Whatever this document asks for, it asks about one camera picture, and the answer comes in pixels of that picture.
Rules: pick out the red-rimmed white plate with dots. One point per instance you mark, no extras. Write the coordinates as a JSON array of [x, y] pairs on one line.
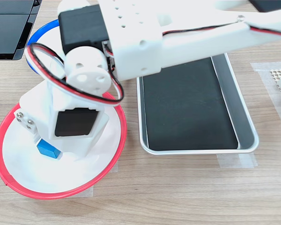
[[61, 180]]

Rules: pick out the blue-rimmed white plate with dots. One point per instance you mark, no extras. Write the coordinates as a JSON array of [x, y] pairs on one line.
[[48, 35]]

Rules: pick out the clear tape strip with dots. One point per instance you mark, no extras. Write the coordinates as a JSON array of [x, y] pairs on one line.
[[90, 192], [236, 161], [114, 167]]

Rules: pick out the blue wooden cube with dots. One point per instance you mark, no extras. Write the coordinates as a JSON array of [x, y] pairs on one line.
[[48, 151]]

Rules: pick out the steel tray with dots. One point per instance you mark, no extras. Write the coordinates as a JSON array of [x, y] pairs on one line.
[[246, 122]]

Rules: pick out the translucent white sheet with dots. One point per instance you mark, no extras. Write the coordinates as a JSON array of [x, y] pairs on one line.
[[260, 70]]

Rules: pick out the black tray mat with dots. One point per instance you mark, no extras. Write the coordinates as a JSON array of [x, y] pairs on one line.
[[189, 110]]

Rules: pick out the pale perforated base plate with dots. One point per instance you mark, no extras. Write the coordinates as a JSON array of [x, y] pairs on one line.
[[277, 73]]

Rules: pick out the black flat electronic device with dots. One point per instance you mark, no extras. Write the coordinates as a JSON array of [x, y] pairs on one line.
[[7, 32]]

